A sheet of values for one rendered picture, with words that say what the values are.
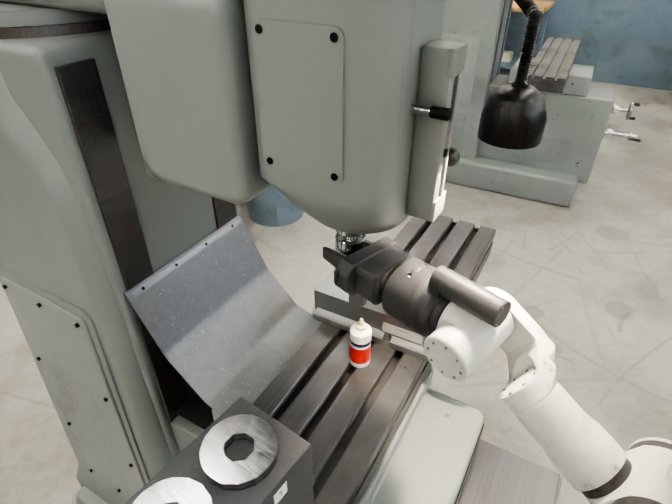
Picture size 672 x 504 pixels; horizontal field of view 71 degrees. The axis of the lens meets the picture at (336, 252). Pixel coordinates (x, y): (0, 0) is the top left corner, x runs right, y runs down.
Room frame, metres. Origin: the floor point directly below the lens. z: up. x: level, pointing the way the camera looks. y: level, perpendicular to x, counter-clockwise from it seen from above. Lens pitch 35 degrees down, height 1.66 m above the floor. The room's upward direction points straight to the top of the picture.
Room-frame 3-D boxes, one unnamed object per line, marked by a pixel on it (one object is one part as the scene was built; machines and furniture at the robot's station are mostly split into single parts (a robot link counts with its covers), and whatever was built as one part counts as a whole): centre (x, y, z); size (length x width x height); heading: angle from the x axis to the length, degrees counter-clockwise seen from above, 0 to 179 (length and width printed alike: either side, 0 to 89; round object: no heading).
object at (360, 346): (0.63, -0.05, 1.01); 0.04 x 0.04 x 0.11
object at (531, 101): (0.54, -0.20, 1.48); 0.07 x 0.07 x 0.06
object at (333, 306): (0.74, -0.13, 1.01); 0.35 x 0.15 x 0.11; 62
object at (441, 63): (0.55, -0.12, 1.44); 0.04 x 0.04 x 0.21; 60
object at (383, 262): (0.53, -0.08, 1.23); 0.13 x 0.12 x 0.10; 131
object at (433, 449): (0.60, -0.02, 0.82); 0.50 x 0.35 x 0.12; 60
